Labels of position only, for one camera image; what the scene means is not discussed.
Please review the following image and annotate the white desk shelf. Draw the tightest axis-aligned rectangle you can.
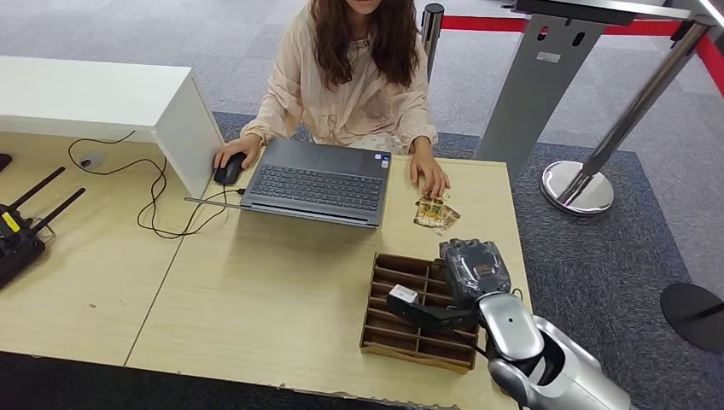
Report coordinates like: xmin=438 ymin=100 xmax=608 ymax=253
xmin=0 ymin=55 xmax=225 ymax=199

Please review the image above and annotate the person's right hand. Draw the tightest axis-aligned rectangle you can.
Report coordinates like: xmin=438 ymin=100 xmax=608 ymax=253
xmin=213 ymin=133 xmax=264 ymax=170

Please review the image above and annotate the black cable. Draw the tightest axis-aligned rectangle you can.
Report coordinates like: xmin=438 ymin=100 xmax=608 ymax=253
xmin=67 ymin=131 xmax=247 ymax=240

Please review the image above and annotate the black computer mouse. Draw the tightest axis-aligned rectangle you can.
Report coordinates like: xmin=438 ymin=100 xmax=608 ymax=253
xmin=213 ymin=151 xmax=248 ymax=187

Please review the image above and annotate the black router with antennas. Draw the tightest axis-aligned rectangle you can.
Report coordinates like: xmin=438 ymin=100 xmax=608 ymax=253
xmin=0 ymin=165 xmax=87 ymax=290

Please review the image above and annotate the brown wooden card tray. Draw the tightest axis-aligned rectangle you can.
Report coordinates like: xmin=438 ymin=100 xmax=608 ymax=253
xmin=359 ymin=253 xmax=481 ymax=375

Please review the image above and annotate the chrome stanchion with round base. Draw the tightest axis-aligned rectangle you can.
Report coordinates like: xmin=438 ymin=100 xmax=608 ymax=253
xmin=540 ymin=20 xmax=708 ymax=217

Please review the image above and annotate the grey laptop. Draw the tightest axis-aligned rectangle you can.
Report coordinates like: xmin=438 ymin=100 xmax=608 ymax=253
xmin=184 ymin=138 xmax=393 ymax=229

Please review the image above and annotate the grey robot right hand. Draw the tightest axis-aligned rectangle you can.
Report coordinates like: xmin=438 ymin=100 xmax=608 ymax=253
xmin=439 ymin=237 xmax=513 ymax=309

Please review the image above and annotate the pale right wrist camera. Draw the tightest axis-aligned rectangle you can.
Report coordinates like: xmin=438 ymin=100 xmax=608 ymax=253
xmin=386 ymin=284 xmax=476 ymax=335

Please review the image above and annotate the red barrier belt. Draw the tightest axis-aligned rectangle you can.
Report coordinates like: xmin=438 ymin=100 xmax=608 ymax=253
xmin=441 ymin=15 xmax=724 ymax=100

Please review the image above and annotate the chrome barrier post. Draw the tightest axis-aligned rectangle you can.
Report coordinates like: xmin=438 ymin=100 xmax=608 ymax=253
xmin=421 ymin=3 xmax=445 ymax=80

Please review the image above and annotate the person's left hand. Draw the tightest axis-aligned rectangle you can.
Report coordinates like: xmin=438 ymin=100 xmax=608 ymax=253
xmin=408 ymin=135 xmax=452 ymax=199

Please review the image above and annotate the grey metal stand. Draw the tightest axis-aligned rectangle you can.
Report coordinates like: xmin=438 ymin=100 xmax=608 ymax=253
xmin=474 ymin=0 xmax=724 ymax=185

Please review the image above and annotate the person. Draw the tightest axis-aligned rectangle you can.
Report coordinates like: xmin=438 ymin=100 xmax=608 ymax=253
xmin=213 ymin=0 xmax=453 ymax=199

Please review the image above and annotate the black round base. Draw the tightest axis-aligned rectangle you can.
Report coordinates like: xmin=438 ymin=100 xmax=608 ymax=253
xmin=659 ymin=283 xmax=724 ymax=354

